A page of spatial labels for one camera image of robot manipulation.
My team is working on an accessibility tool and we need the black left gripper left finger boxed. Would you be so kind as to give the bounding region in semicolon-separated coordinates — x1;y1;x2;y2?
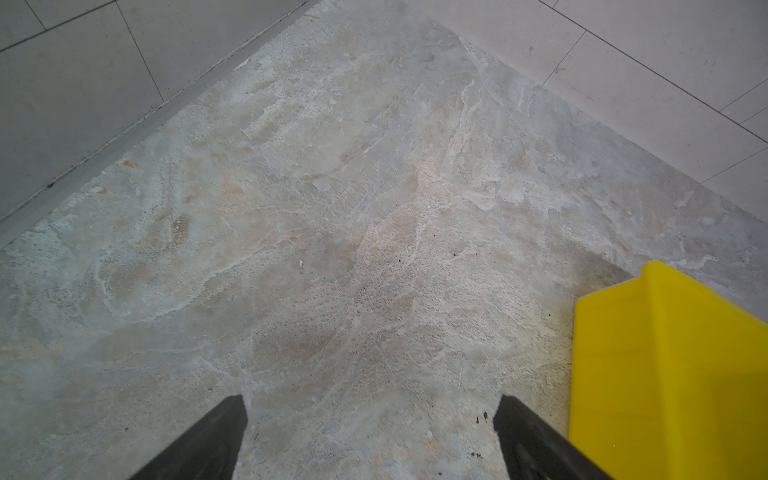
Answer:
130;395;248;480

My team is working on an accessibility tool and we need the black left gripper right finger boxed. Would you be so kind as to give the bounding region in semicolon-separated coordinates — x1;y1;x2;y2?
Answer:
493;395;610;479

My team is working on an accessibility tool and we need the yellow plastic bin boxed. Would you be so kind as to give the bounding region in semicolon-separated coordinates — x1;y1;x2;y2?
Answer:
568;261;767;479

